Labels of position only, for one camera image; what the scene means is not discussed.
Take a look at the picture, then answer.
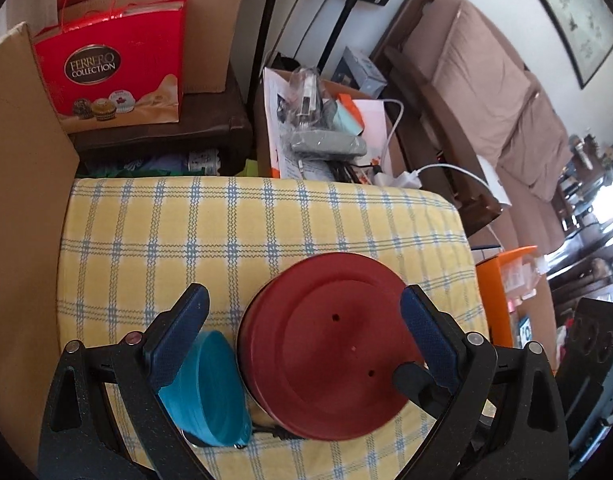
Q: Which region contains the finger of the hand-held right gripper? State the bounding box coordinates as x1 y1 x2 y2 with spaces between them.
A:
392 362 446 416

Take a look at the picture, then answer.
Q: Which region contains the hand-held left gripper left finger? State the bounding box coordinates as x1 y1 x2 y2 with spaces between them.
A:
38 282 212 480

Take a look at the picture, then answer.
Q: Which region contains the brown sofa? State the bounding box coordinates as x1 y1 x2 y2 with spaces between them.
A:
369 0 587 261

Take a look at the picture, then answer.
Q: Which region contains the orange storage box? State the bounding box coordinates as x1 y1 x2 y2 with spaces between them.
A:
475 245 552 348

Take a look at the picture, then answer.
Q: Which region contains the red round tin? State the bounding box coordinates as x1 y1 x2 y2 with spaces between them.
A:
236 254 429 442

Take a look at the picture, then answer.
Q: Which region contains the teal collapsible funnel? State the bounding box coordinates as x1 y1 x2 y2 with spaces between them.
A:
159 330 252 448

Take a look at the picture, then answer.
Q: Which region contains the yellow checked tablecloth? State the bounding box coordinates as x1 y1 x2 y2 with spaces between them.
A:
56 176 489 480

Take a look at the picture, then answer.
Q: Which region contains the light blue box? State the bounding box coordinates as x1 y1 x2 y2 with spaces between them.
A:
331 46 389 98

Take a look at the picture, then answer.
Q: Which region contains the grey zip case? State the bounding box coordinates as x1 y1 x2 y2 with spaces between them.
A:
291 130 368 159

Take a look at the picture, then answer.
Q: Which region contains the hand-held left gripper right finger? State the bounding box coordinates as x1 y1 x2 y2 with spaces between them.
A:
399 284 569 480

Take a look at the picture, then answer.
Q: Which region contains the clear plastic bag of cables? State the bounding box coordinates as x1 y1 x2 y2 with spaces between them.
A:
286 66 328 128

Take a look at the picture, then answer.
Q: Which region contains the framed ink painting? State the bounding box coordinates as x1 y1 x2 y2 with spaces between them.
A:
511 0 613 90

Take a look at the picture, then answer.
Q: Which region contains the dark brown low table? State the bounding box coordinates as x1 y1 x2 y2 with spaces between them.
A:
69 67 254 177

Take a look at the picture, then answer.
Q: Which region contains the small cardboard box of papers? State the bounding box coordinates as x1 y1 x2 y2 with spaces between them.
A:
254 66 402 183

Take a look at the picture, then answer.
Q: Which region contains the red chocolate gift bag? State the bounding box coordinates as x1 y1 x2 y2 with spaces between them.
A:
33 0 187 133

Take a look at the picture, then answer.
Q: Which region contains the white charging cable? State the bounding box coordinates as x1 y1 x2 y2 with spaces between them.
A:
359 99 492 188

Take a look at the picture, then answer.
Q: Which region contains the cluttered dark shelf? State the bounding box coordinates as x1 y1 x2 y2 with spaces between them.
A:
546 135 613 306

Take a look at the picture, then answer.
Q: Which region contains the brown sofa cushion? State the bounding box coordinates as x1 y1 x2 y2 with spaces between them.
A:
496 80 572 196
433 0 532 158

